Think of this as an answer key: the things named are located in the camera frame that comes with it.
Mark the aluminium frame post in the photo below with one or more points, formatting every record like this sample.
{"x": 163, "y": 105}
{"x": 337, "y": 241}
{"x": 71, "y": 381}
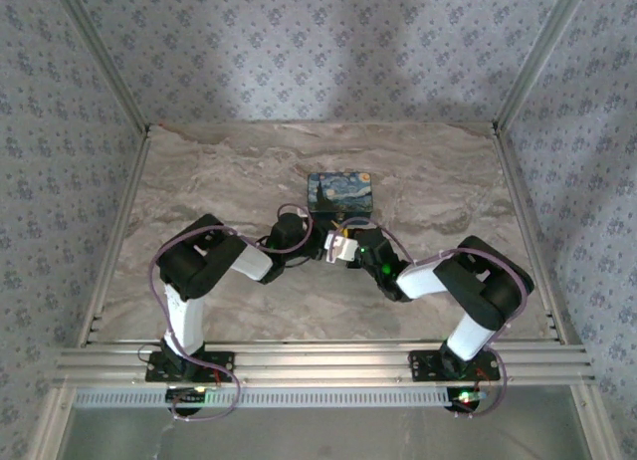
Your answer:
{"x": 540, "y": 57}
{"x": 104, "y": 62}

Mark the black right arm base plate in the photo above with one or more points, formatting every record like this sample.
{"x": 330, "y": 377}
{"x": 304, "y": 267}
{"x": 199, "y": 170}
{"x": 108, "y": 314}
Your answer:
{"x": 423, "y": 365}

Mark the aluminium table side rail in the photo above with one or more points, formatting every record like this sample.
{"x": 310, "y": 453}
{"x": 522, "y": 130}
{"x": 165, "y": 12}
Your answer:
{"x": 117, "y": 241}
{"x": 532, "y": 221}

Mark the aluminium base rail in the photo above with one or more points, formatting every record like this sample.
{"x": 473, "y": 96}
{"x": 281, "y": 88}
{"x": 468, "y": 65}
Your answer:
{"x": 323, "y": 363}

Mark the starry night painted tin box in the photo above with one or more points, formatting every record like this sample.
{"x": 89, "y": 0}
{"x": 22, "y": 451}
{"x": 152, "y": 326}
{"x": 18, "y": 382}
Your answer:
{"x": 341, "y": 191}

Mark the yellow key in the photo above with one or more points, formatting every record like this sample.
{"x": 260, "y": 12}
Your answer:
{"x": 340, "y": 226}

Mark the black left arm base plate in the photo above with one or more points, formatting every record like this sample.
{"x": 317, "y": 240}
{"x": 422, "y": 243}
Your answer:
{"x": 224, "y": 365}

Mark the circuit board with green light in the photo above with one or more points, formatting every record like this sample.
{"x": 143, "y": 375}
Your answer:
{"x": 467, "y": 396}
{"x": 191, "y": 394}

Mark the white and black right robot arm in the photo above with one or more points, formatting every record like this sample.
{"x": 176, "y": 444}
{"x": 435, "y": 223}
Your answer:
{"x": 470, "y": 338}

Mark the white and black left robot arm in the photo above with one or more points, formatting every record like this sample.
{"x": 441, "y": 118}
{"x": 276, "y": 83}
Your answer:
{"x": 186, "y": 320}

